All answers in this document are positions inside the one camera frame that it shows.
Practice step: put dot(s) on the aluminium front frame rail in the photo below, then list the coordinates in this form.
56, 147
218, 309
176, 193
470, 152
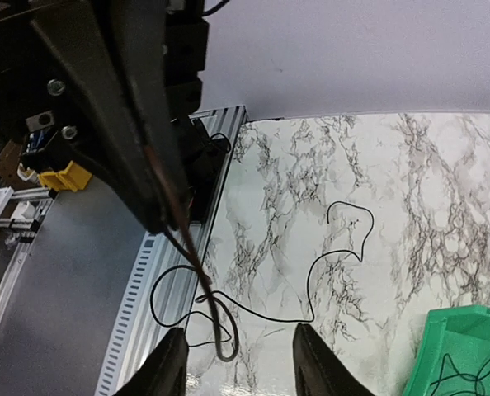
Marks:
135, 333

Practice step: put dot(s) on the yellow plastic bin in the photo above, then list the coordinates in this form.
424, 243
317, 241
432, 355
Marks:
73, 178

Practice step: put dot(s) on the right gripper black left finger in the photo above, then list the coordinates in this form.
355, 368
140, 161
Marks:
164, 371

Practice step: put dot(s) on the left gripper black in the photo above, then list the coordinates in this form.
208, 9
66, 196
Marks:
116, 76

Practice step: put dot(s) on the green three-compartment plastic bin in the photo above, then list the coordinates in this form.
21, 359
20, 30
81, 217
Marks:
454, 356

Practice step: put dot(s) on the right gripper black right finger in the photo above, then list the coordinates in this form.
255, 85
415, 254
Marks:
317, 371

